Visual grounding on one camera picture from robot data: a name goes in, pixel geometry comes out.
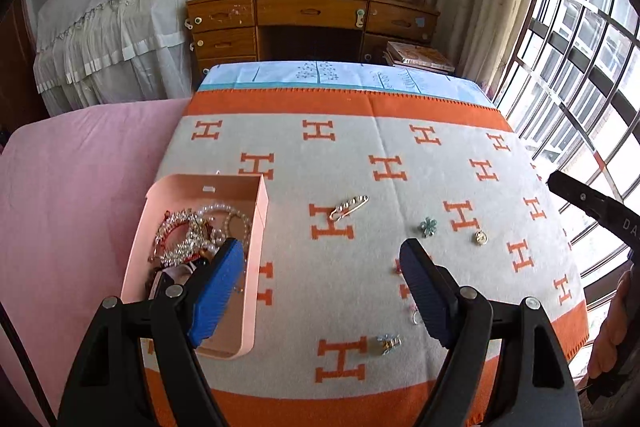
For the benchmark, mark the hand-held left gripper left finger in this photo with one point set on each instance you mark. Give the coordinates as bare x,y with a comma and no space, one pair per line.
220,292

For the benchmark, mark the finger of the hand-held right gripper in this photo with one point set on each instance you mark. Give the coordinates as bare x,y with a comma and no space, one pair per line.
590,203

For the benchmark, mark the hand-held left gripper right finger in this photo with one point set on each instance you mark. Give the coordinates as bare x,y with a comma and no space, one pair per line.
425,292

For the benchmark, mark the pink cardboard box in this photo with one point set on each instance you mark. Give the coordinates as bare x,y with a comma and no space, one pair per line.
150,217

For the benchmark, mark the person's right hand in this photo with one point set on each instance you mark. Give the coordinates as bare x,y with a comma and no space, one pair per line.
612,332

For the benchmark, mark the blue flower brooch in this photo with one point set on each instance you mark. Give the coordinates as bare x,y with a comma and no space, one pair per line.
427,227

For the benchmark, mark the gold round pendant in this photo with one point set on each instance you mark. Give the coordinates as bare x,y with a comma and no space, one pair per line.
481,237

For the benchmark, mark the gold pearl hair clip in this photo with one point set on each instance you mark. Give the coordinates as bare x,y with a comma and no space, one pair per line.
350,206

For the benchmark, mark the orange patterned blanket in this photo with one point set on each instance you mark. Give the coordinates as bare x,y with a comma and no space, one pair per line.
350,147

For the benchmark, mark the pink bed sheet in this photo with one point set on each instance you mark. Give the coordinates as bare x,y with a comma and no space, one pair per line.
75,207

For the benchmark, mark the window with metal grille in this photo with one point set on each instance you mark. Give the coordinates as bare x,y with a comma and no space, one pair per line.
575,32

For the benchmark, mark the stack of large books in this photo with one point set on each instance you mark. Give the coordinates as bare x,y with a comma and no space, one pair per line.
420,57

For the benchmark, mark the light blue printed sheet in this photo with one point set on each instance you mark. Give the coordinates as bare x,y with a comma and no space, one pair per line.
280,74

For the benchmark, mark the wooden desk with drawers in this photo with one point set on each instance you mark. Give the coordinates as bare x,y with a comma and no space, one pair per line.
310,12

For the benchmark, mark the white lace covered piano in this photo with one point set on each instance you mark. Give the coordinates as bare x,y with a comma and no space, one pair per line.
115,17

